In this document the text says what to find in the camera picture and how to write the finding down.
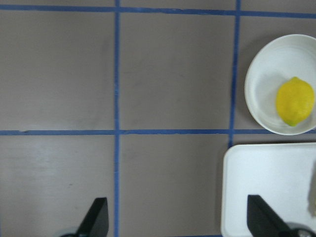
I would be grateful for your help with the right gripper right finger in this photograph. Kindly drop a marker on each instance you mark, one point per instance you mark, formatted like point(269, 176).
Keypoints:
point(262, 221)

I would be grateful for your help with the yellow lemon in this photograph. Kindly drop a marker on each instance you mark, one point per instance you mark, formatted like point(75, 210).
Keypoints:
point(295, 100)

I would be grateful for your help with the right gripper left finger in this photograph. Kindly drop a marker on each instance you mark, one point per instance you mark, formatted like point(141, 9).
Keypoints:
point(96, 221)

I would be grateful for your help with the white rectangular tray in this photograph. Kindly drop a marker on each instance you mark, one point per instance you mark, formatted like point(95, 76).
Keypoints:
point(284, 175)

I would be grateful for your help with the white round plate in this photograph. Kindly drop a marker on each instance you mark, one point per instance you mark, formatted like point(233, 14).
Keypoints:
point(276, 63)

